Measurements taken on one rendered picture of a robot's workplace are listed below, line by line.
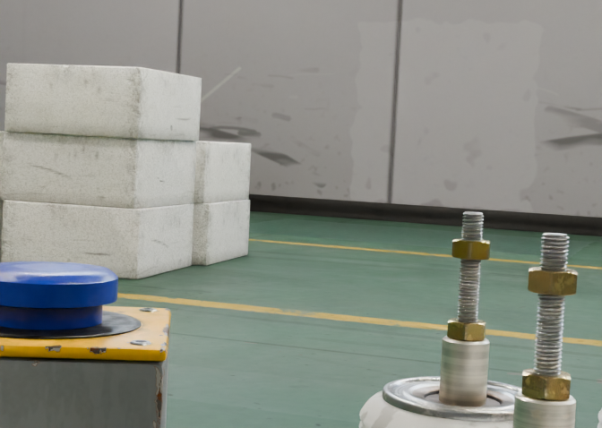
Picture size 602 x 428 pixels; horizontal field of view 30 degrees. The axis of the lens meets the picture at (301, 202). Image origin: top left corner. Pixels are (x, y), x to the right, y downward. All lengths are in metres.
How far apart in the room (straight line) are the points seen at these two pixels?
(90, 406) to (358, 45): 5.49
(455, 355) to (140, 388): 0.26
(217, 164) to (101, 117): 0.54
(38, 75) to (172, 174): 0.44
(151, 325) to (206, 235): 2.94
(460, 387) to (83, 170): 2.47
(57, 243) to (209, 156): 0.56
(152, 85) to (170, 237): 0.43
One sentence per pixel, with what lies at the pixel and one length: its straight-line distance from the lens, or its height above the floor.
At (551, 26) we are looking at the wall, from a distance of 5.58.
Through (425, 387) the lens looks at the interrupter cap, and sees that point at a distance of 0.56.
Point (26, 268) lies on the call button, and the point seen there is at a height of 0.33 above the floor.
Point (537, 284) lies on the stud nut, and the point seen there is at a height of 0.32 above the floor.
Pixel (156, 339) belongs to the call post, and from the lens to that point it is 0.30.
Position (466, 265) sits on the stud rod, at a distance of 0.53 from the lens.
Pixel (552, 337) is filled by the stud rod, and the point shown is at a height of 0.30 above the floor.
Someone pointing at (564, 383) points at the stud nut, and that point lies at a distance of 0.42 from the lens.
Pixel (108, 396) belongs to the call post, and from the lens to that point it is 0.29.
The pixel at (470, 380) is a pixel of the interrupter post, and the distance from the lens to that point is 0.53.
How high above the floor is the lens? 0.37
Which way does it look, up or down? 3 degrees down
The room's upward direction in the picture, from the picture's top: 3 degrees clockwise
